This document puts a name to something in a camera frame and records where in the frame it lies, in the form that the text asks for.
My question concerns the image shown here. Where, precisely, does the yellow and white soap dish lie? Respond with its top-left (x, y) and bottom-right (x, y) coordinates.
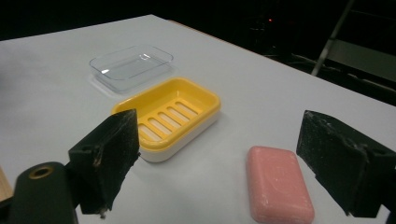
top-left (110, 77), bottom-right (222, 163)

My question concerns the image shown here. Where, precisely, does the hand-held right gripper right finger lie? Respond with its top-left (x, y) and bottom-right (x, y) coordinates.
top-left (295, 109), bottom-right (396, 218)

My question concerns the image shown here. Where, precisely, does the grey metal stand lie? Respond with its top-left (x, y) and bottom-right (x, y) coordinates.
top-left (290, 0), bottom-right (396, 94)

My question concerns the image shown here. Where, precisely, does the clear plastic soap dish lid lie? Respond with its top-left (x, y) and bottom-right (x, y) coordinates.
top-left (89, 45), bottom-right (175, 94)

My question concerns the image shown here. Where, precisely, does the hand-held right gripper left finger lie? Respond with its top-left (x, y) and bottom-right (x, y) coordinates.
top-left (67, 108), bottom-right (141, 218)

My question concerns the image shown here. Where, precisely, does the pink soap bar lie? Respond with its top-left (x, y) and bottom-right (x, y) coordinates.
top-left (246, 146), bottom-right (316, 224)

